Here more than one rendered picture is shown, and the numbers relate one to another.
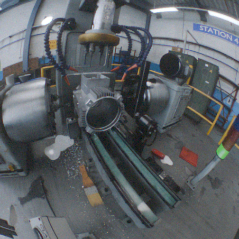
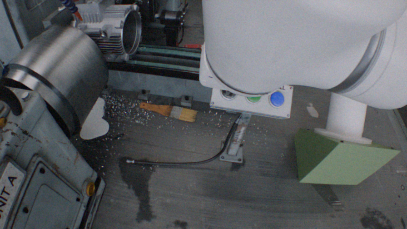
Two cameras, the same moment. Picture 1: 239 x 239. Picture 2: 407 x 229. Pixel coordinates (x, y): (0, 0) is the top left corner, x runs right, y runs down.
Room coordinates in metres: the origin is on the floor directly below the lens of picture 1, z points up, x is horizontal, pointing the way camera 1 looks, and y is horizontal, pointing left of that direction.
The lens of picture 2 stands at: (-0.24, 0.35, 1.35)
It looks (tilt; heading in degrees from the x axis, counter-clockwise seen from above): 50 degrees down; 310
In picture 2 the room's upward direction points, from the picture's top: 6 degrees clockwise
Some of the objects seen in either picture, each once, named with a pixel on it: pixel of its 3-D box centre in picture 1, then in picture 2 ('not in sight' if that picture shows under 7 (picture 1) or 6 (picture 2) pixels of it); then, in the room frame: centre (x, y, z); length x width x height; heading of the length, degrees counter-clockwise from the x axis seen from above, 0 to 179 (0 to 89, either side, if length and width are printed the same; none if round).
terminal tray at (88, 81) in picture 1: (94, 83); (93, 7); (0.47, 0.14, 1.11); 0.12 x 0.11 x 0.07; 37
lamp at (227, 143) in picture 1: (228, 142); not in sight; (0.19, -0.44, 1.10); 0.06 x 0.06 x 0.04
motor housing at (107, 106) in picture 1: (96, 105); (107, 31); (0.44, 0.12, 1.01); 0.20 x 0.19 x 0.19; 37
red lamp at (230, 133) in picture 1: (234, 133); not in sight; (0.19, -0.44, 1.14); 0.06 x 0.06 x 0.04
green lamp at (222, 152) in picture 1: (223, 151); not in sight; (0.19, -0.44, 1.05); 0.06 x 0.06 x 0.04
